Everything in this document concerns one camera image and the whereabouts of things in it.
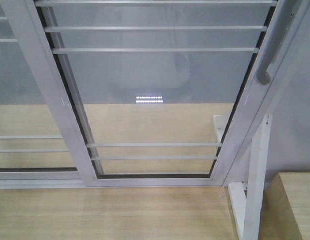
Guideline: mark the white sliding glass door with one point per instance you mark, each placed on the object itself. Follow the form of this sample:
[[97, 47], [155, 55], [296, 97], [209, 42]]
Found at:
[[152, 52]]

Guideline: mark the grey door handle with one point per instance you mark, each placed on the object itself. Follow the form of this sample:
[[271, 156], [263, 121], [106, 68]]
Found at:
[[286, 11]]

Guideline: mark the white fixed glass door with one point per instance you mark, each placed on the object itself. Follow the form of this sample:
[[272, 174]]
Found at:
[[20, 100]]

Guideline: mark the plywood base platform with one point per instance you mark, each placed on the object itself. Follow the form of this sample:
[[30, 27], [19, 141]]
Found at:
[[132, 138]]

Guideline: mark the plywood box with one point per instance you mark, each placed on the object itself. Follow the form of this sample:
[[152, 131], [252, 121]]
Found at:
[[286, 213]]

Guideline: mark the white outer door frame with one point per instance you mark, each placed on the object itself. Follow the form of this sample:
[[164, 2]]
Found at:
[[286, 97]]

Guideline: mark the white triangular support bracket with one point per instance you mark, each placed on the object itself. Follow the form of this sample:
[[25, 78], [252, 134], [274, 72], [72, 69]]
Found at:
[[241, 167]]

